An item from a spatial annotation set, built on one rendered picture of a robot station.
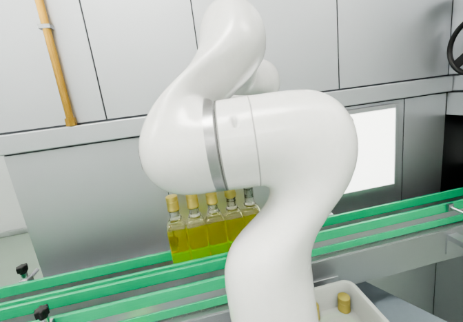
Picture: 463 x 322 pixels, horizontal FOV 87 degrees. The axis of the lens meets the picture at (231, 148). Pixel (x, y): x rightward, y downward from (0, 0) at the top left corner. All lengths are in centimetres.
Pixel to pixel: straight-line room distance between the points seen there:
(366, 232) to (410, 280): 63
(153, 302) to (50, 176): 52
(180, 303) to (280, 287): 52
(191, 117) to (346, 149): 15
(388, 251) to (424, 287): 63
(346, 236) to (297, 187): 71
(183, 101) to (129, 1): 68
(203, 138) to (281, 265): 14
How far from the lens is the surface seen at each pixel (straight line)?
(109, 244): 102
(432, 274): 164
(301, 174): 24
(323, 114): 24
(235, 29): 30
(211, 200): 74
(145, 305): 77
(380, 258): 104
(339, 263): 95
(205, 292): 75
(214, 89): 29
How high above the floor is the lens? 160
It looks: 12 degrees down
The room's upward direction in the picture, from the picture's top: 7 degrees counter-clockwise
